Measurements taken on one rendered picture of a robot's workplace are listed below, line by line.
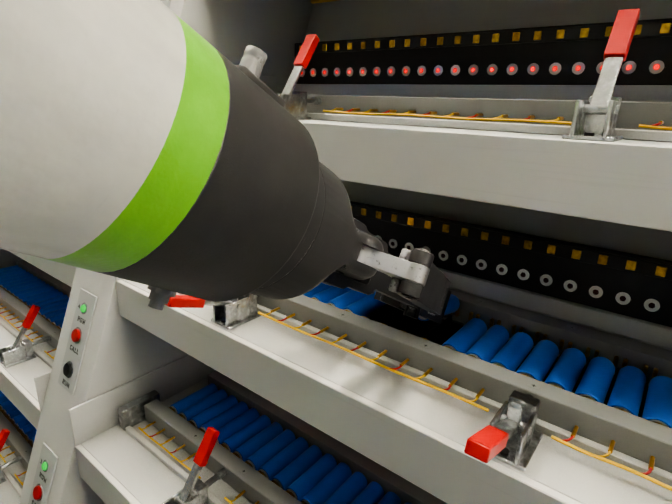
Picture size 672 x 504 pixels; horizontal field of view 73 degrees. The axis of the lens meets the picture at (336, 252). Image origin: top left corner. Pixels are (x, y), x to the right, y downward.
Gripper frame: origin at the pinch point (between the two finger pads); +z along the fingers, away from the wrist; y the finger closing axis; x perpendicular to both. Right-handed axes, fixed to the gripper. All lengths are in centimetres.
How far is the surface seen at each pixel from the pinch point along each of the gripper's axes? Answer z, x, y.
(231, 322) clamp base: -3.4, 7.8, 15.1
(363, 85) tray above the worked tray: 7.2, -23.6, 18.8
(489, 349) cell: 3.9, 2.2, -6.0
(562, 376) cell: 3.2, 2.3, -11.6
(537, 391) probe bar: -0.3, 3.8, -10.9
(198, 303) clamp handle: -7.6, 6.9, 15.5
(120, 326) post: -1.6, 14.2, 34.1
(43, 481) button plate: -1, 35, 38
